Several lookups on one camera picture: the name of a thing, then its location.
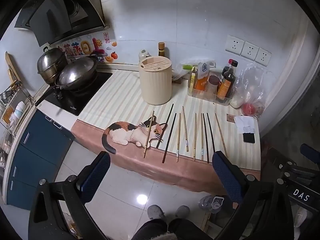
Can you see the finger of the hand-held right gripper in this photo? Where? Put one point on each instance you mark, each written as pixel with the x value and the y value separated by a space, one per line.
pixel 310 151
pixel 297 171

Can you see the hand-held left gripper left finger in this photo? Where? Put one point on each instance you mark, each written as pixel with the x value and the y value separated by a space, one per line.
pixel 96 175

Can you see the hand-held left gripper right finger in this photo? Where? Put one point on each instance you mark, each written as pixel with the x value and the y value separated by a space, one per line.
pixel 228 177

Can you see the dark reddish brown chopstick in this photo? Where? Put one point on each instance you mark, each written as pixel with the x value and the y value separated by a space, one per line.
pixel 169 137
pixel 205 137

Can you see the brown bamboo chopstick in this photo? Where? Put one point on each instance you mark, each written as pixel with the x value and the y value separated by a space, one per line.
pixel 221 135
pixel 148 135

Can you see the cream ribbed utensil holder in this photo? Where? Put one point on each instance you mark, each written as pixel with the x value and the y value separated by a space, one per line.
pixel 155 82

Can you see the black phone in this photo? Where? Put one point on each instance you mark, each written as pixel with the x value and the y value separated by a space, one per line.
pixel 249 138

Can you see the black chopstick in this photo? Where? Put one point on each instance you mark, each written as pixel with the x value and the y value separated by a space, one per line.
pixel 165 125
pixel 211 132

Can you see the white paper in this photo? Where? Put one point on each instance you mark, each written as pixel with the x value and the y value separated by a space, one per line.
pixel 244 125

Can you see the grey slipper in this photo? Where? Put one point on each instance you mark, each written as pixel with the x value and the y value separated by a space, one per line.
pixel 155 212
pixel 182 212

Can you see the brown card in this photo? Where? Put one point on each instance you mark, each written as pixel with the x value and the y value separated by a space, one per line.
pixel 230 118

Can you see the blue kitchen cabinet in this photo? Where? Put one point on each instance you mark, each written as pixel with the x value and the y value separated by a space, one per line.
pixel 37 152

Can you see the person's right leg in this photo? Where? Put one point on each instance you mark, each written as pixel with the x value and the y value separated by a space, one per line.
pixel 185 230

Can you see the person's leg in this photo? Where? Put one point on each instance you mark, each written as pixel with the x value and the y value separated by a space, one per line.
pixel 150 230
pixel 185 230

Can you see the red tomato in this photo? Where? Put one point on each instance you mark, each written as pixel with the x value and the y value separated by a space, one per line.
pixel 248 109

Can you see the person's left leg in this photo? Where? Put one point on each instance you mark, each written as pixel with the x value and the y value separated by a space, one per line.
pixel 150 230

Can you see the black cooktop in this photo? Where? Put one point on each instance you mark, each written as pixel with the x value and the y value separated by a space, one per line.
pixel 75 100

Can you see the striped cat print table mat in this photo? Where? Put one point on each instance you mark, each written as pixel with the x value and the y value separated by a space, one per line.
pixel 120 97

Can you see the clear plastic organizer tray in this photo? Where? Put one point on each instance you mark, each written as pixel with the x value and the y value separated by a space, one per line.
pixel 200 93

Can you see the large clear plastic bag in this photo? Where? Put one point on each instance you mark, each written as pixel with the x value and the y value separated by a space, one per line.
pixel 250 85

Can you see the steel wok with lid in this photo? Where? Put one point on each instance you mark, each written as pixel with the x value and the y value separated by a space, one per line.
pixel 75 86

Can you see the dark sauce bottle orange label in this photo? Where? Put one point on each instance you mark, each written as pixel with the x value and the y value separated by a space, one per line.
pixel 225 86

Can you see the spice jar brown lid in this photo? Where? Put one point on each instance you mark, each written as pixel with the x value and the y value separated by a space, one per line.
pixel 213 83

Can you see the stack of white cups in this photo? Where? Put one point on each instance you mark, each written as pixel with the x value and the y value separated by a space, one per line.
pixel 19 110

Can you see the orange and white carton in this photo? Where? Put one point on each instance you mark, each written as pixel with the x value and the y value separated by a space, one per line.
pixel 202 77

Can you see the small yellow box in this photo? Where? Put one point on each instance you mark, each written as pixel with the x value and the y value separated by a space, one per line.
pixel 192 80

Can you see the stainless wok lid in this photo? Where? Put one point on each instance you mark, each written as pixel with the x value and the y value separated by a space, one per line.
pixel 77 70

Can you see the metal dish rack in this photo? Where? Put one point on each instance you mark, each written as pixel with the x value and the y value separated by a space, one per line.
pixel 15 100

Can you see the dark bottle red cap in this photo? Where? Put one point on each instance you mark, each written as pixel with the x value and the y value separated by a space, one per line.
pixel 232 66

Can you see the small clear plastic bag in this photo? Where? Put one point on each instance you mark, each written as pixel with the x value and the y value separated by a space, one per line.
pixel 181 73

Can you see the green plastic item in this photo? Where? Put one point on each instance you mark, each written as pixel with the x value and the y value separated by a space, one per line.
pixel 189 67

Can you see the stainless steamer pot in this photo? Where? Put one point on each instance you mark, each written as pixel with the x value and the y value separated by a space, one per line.
pixel 48 62

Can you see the wooden cutting board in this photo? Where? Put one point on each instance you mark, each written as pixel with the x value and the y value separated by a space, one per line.
pixel 10 65

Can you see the dark bottle gold cap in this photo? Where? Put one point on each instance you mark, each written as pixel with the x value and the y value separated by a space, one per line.
pixel 162 50

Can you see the black range hood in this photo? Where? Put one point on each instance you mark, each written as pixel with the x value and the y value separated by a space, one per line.
pixel 55 12

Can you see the white wall socket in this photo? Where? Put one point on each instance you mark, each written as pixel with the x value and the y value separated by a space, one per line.
pixel 234 44
pixel 250 50
pixel 263 57

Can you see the colourful wall stickers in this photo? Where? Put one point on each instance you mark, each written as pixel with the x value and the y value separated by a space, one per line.
pixel 86 47

